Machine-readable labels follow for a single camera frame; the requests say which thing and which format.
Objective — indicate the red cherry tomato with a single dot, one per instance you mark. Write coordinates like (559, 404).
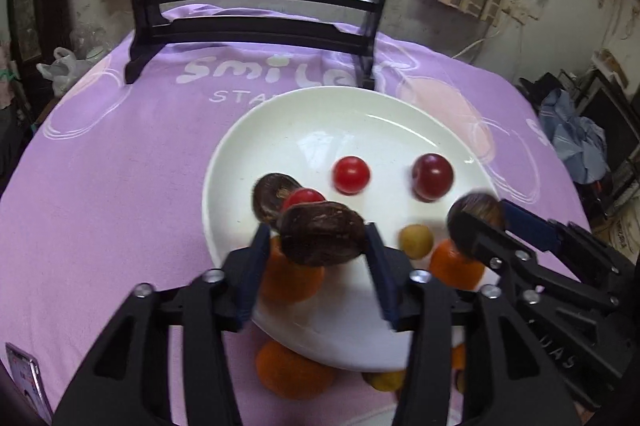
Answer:
(305, 197)
(351, 175)

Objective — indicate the large orange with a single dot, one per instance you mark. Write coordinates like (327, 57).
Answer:
(295, 371)

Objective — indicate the small dark purple tomato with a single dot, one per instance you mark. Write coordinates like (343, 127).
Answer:
(432, 176)

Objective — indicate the small yellow fruit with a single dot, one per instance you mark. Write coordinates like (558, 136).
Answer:
(416, 241)

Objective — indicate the blue cloth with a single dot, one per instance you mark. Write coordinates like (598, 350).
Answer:
(575, 135)

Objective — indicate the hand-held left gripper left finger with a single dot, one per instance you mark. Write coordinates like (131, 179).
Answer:
(252, 278)

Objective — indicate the white plastic bag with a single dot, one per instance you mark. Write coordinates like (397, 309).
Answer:
(65, 70)

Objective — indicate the purple printed tablecloth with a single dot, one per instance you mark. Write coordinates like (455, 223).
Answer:
(125, 181)

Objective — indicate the dark brown passion fruit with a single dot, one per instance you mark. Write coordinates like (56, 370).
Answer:
(470, 218)
(267, 198)
(320, 233)

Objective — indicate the yellowish orange mandarin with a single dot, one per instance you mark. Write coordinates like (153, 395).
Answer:
(458, 356)

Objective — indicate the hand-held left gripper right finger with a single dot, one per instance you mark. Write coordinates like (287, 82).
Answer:
(382, 278)

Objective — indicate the smartphone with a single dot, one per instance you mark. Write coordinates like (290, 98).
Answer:
(25, 376)

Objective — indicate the greenish yellow mandarin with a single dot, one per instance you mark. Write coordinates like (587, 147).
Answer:
(385, 380)

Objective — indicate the black framed board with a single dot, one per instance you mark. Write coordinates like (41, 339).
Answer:
(617, 125)

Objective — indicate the white oval plate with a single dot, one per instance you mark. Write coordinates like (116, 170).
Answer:
(320, 125)

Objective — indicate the small orange mandarin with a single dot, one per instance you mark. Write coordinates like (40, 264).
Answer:
(295, 281)
(450, 268)

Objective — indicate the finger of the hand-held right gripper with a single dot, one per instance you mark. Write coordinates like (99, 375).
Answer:
(530, 226)
(505, 256)

